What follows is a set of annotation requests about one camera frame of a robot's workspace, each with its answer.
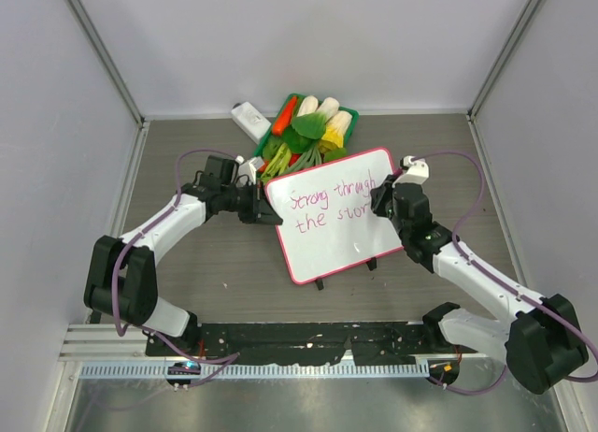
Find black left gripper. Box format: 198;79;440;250
221;180;280;225

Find pink framed whiteboard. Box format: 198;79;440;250
265;148;402;284

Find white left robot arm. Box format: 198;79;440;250
83;152;282;356

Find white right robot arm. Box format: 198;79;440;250
370;175;597;395

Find light green toy celery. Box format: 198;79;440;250
261;144;292;180

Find green toy long beans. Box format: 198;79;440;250
281;148;322;176

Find round green toy leaf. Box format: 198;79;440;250
323;148;348;164

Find white rectangular bottle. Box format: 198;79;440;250
231;102;272;144

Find orange toy carrot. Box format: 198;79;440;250
271;95;298;136

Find white yellow toy cabbage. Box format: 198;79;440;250
319;110;352;153

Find green plastic vegetable tray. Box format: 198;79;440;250
255;94;359;183

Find white toy cabbage left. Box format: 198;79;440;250
296;95;319;117

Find white toy cabbage middle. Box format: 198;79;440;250
316;97;340;122

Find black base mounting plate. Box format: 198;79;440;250
168;322;474;367

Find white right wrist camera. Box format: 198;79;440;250
394;155;430;185

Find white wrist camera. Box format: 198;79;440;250
394;155;430;185
237;156;264;183

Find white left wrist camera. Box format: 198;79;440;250
237;156;264;183

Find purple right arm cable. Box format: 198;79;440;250
406;150;598;396

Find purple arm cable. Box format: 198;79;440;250
406;150;598;396
111;149;244;386

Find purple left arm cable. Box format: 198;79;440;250
111;149;244;386

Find aluminium frame rail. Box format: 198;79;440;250
59;323;163;359

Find white slotted cable duct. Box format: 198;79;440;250
79;359;429;381

